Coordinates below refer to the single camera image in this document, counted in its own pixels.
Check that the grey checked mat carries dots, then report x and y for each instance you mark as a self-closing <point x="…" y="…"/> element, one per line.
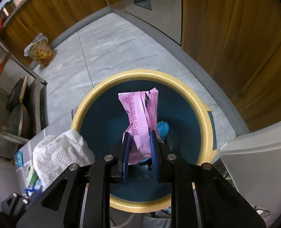
<point x="45" y="129"/>

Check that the stainless steel rack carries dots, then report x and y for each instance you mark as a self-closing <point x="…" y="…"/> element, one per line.
<point x="38" y="104"/>

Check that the pink snack wrapper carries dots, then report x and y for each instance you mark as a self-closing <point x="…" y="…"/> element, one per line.
<point x="140" y="114"/>

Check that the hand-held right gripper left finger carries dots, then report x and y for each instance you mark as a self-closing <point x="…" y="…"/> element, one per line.
<point x="126" y="156"/>

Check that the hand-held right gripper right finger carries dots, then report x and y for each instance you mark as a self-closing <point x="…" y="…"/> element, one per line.
<point x="154" y="156"/>

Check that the white paper towel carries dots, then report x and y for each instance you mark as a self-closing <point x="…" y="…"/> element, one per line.
<point x="59" y="149"/>

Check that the tall wooden cabinet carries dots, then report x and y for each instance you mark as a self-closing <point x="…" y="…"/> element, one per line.
<point x="237" y="40"/>

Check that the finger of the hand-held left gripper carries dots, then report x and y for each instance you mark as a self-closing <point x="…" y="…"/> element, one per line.
<point x="14" y="203"/>

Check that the flower print plastic bag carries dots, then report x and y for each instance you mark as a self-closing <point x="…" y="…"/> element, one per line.
<point x="42" y="52"/>

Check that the wooden base cabinet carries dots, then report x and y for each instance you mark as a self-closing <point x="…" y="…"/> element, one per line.
<point x="59" y="4"/>

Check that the white cabinet panel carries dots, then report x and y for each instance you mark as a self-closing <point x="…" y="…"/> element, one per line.
<point x="254" y="161"/>

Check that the stainless steel oven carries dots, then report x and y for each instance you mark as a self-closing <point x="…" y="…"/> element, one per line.
<point x="164" y="9"/>

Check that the copper pot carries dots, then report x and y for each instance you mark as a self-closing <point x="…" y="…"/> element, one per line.
<point x="5" y="8"/>

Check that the blue bin with yellow rim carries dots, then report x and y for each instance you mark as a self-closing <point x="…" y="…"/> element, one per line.
<point x="102" y="128"/>

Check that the blue crumpled cloth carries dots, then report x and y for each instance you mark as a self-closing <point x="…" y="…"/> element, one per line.
<point x="163" y="127"/>

